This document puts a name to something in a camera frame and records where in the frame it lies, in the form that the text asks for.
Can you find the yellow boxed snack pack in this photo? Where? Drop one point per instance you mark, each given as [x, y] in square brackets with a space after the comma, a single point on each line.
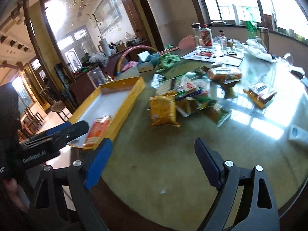
[260, 94]

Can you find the green cloth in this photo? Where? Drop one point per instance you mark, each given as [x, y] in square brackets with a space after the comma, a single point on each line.
[167, 61]

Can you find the small green snack packet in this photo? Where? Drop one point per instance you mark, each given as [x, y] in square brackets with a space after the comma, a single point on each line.
[218, 114]

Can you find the pink fly swatter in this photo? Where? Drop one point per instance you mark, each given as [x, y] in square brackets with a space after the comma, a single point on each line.
[186, 43]

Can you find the dark wood sideboard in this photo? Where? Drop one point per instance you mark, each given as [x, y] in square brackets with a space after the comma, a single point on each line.
[83, 87]

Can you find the white thermos mug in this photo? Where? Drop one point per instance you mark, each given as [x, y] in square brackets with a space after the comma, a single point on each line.
[104, 47]

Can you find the small clear liquor bottle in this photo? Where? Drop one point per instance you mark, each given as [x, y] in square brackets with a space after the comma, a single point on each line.
[223, 40]

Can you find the square cracker pack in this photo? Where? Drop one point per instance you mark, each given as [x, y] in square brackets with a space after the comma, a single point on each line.
[194, 88]

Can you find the white plastic bag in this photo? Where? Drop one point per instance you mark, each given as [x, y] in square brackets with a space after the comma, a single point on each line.
[255, 48]

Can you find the round cracker pack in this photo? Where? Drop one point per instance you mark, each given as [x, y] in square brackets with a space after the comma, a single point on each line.
[168, 86]

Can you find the white red liquor bottle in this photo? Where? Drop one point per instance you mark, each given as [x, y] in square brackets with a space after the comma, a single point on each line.
[206, 36]

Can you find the yellow cardboard tray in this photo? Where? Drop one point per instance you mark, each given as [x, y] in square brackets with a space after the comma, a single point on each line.
[114, 100]

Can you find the framed wall painting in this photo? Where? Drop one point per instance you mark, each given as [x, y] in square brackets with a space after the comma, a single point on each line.
[107, 15]

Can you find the printed poster sheet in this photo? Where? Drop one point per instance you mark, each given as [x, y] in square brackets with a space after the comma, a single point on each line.
[229, 57]

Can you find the orange cracker pack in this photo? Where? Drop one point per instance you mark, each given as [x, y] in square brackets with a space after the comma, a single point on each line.
[99, 126]

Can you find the teal tissue box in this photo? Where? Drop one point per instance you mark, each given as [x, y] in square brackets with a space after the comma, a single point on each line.
[147, 61]

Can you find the yellow snack bag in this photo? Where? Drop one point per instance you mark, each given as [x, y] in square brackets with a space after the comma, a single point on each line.
[163, 110]

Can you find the orange biscuit package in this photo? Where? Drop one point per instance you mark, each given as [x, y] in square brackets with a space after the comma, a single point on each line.
[225, 73]

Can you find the clear glass jar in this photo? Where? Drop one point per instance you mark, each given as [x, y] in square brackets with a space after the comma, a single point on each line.
[197, 34]

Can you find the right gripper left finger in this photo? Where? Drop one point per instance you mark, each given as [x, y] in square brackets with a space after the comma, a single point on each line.
[48, 207]

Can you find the pink cloth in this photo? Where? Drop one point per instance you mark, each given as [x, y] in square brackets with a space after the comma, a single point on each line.
[129, 65]

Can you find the pink yellow hula hoop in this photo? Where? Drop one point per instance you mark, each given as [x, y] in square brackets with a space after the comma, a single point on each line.
[131, 54]

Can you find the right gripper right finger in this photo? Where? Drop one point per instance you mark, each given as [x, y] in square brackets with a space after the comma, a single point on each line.
[257, 210]

